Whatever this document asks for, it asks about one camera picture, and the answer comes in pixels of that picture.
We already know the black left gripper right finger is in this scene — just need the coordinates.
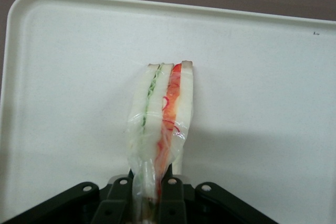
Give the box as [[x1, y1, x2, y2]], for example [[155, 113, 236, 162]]
[[158, 164, 275, 224]]

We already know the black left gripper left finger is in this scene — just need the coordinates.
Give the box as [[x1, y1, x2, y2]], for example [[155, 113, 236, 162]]
[[0, 168, 135, 224]]

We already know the triangle sandwich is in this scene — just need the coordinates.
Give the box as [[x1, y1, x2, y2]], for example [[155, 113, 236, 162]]
[[125, 60, 196, 224]]

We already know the cream plastic tray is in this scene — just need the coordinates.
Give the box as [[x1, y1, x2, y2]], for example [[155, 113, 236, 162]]
[[0, 0, 336, 224]]

